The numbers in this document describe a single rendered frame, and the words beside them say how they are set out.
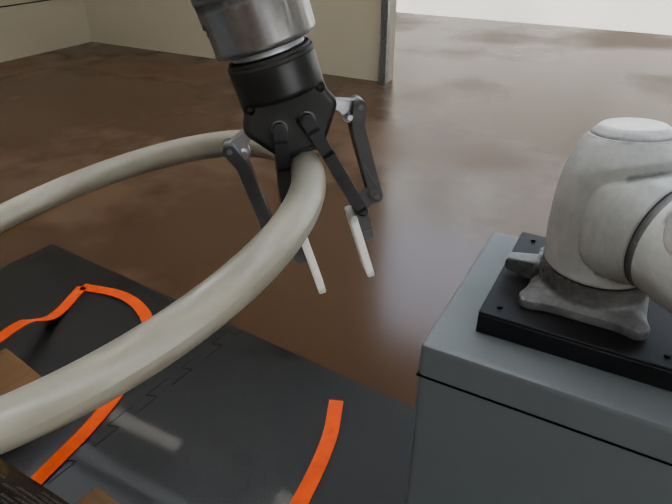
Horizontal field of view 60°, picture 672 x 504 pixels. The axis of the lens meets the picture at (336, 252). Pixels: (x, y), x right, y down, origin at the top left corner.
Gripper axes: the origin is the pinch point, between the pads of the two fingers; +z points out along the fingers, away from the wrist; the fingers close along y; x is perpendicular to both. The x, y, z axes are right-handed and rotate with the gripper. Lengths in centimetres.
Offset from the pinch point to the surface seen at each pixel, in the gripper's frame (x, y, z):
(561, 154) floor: -274, -160, 135
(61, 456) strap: -80, 91, 77
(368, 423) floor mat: -78, 6, 102
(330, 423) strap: -79, 17, 98
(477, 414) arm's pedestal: -11.0, -12.5, 40.1
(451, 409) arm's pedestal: -13.5, -9.3, 40.0
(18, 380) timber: -101, 101, 61
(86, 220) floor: -232, 109, 62
